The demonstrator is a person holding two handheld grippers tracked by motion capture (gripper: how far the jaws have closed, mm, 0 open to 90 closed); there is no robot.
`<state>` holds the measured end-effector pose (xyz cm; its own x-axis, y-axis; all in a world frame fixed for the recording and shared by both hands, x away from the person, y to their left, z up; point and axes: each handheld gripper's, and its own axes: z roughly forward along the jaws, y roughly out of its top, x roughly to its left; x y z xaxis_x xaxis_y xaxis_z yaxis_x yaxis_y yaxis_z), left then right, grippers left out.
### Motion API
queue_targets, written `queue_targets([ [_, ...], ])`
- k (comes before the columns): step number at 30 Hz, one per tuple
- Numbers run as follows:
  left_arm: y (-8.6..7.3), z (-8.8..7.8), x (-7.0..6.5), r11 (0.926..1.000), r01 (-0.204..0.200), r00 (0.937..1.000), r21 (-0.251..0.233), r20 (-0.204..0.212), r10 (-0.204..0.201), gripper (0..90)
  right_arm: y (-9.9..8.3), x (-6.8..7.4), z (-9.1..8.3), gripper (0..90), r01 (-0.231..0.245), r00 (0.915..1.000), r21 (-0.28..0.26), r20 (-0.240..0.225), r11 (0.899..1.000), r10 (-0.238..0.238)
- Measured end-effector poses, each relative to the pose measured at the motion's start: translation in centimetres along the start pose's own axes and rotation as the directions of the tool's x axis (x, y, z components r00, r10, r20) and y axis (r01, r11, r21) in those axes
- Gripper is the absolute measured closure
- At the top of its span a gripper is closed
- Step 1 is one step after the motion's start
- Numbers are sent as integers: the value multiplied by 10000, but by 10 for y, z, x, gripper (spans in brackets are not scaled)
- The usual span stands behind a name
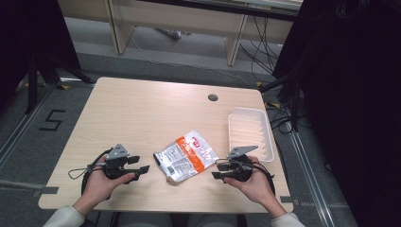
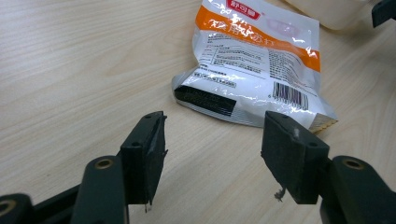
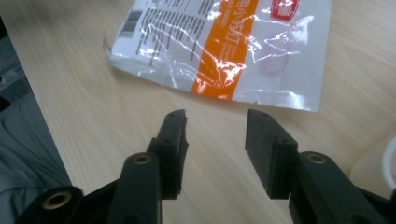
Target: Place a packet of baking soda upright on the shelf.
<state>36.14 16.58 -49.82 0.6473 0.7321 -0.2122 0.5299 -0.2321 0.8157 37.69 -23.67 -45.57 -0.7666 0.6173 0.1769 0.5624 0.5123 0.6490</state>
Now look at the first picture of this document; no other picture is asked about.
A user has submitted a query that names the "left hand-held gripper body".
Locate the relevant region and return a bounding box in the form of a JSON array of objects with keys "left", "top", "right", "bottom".
[{"left": 103, "top": 143, "right": 131, "bottom": 182}]

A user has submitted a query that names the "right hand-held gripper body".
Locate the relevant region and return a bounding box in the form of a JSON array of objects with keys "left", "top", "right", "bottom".
[{"left": 224, "top": 145, "right": 259, "bottom": 183}]

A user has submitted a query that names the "person's right hand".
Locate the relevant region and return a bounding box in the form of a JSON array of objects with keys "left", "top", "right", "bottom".
[{"left": 223, "top": 156, "right": 288, "bottom": 219}]

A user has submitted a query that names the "person's left hand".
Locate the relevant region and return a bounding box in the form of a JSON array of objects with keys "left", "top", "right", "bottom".
[{"left": 72, "top": 156, "right": 136, "bottom": 218}]

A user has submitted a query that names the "white plastic tray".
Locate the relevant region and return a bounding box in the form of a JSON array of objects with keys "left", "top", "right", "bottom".
[{"left": 227, "top": 107, "right": 275, "bottom": 164}]

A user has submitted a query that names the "white and orange snack packet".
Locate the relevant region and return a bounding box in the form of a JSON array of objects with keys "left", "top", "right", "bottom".
[{"left": 152, "top": 130, "right": 220, "bottom": 183}]

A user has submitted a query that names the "grey tape strip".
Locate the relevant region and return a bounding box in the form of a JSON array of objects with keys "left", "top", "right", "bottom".
[
  {"left": 279, "top": 196, "right": 301, "bottom": 206},
  {"left": 31, "top": 186, "right": 60, "bottom": 199}
]

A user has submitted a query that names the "black metal stand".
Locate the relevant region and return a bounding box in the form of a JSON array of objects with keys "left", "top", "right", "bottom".
[
  {"left": 24, "top": 51, "right": 96, "bottom": 115},
  {"left": 259, "top": 71, "right": 305, "bottom": 132}
]

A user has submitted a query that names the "black curtain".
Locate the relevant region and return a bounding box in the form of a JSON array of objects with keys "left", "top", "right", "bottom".
[
  {"left": 0, "top": 0, "right": 81, "bottom": 110},
  {"left": 271, "top": 0, "right": 401, "bottom": 227}
]

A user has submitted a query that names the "beige wooden desk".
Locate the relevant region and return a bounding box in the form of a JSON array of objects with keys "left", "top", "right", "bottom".
[{"left": 57, "top": 0, "right": 305, "bottom": 67}]

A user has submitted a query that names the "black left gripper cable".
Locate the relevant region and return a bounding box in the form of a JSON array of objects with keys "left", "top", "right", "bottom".
[{"left": 67, "top": 148, "right": 113, "bottom": 201}]

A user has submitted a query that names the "metal floor rail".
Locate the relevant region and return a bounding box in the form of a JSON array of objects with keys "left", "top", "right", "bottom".
[
  {"left": 288, "top": 129, "right": 337, "bottom": 227},
  {"left": 0, "top": 84, "right": 59, "bottom": 173}
]

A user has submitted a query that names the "bundle of black floor cables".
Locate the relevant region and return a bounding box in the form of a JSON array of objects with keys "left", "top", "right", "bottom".
[{"left": 237, "top": 15, "right": 305, "bottom": 135}]

